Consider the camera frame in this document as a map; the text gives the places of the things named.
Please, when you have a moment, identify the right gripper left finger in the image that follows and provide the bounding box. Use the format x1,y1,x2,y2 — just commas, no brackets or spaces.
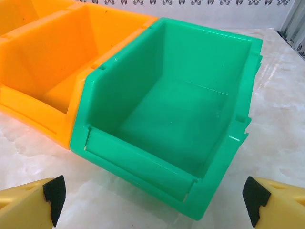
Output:
0,175,66,229

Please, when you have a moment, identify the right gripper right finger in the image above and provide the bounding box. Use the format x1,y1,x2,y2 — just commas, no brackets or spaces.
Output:
242,176,305,229

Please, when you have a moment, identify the orange plastic storage bin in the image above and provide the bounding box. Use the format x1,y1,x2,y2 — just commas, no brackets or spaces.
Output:
0,4,159,150
0,0,74,36

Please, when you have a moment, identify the green plastic storage bin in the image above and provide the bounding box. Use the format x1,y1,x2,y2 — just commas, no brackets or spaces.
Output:
69,17,264,222

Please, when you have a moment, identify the aluminium frame corner post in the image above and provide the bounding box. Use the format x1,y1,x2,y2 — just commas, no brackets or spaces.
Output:
277,0,305,58

